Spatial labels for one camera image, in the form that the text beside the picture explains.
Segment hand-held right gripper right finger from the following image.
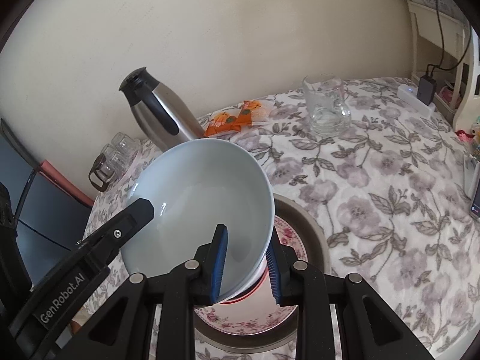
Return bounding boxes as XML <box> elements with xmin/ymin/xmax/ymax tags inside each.
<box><xmin>264</xmin><ymin>229</ymin><xmax>436</xmax><ymax>360</ymax></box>

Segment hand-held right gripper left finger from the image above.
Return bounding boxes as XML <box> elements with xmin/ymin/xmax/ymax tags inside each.
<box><xmin>56</xmin><ymin>224</ymin><xmax>229</xmax><ymax>360</ymax></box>

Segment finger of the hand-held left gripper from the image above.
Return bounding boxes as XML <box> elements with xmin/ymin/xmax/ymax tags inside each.
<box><xmin>77</xmin><ymin>197</ymin><xmax>155</xmax><ymax>267</ymax></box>

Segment pink floral round plate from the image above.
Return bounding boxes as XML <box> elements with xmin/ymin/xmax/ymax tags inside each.
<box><xmin>193</xmin><ymin>215</ymin><xmax>310</xmax><ymax>336</ymax></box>

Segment stainless steel basin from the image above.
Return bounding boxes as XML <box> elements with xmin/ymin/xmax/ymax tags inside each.
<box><xmin>193</xmin><ymin>193</ymin><xmax>331</xmax><ymax>353</ymax></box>

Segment brown flower print bowl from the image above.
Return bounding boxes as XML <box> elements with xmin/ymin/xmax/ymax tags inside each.
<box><xmin>121</xmin><ymin>138</ymin><xmax>275</xmax><ymax>304</ymax></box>

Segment small glass cup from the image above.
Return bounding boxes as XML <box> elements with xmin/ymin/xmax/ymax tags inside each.
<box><xmin>99</xmin><ymin>143</ymin><xmax>129</xmax><ymax>176</ymax></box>
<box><xmin>112</xmin><ymin>132</ymin><xmax>141</xmax><ymax>155</ymax></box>

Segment pink board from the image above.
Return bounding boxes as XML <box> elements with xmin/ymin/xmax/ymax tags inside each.
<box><xmin>39</xmin><ymin>159</ymin><xmax>94</xmax><ymax>209</ymax></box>

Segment dark blue fridge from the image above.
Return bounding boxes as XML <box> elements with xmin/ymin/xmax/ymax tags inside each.
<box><xmin>0</xmin><ymin>118</ymin><xmax>94</xmax><ymax>286</ymax></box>

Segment stainless steel thermos jug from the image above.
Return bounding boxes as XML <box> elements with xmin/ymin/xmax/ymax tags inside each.
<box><xmin>119</xmin><ymin>67</ymin><xmax>205</xmax><ymax>151</ymax></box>

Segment orange snack packet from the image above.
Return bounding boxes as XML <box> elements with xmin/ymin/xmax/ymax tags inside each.
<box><xmin>237</xmin><ymin>99</ymin><xmax>276</xmax><ymax>127</ymax></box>
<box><xmin>204</xmin><ymin>110</ymin><xmax>245</xmax><ymax>138</ymax></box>

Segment clear glass mug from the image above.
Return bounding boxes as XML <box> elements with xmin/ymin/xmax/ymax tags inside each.
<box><xmin>302</xmin><ymin>74</ymin><xmax>351</xmax><ymax>137</ymax></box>

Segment smartphone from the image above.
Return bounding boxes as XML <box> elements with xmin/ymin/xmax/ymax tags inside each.
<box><xmin>470</xmin><ymin>170</ymin><xmax>480</xmax><ymax>221</ymax></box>

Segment small white box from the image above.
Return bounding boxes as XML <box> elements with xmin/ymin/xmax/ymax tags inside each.
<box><xmin>464</xmin><ymin>155</ymin><xmax>480</xmax><ymax>199</ymax></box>

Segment white power strip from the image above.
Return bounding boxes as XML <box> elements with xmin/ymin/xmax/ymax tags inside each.
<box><xmin>397</xmin><ymin>84</ymin><xmax>437</xmax><ymax>117</ymax></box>

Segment black charger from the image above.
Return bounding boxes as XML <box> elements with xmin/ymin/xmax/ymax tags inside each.
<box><xmin>417</xmin><ymin>75</ymin><xmax>437</xmax><ymax>106</ymax></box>

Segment small colourful trinkets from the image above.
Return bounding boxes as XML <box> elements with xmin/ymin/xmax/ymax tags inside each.
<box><xmin>455</xmin><ymin>120</ymin><xmax>480</xmax><ymax>158</ymax></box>

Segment cream wooden shelf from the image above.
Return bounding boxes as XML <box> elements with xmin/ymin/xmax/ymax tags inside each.
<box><xmin>407</xmin><ymin>0</ymin><xmax>480</xmax><ymax>132</ymax></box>

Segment glass teapot black handle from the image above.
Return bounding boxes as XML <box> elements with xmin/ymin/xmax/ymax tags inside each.
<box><xmin>88</xmin><ymin>155</ymin><xmax>118</xmax><ymax>193</ymax></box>

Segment black charger cable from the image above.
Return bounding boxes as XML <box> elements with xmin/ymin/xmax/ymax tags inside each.
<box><xmin>425</xmin><ymin>0</ymin><xmax>473</xmax><ymax>77</ymax></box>

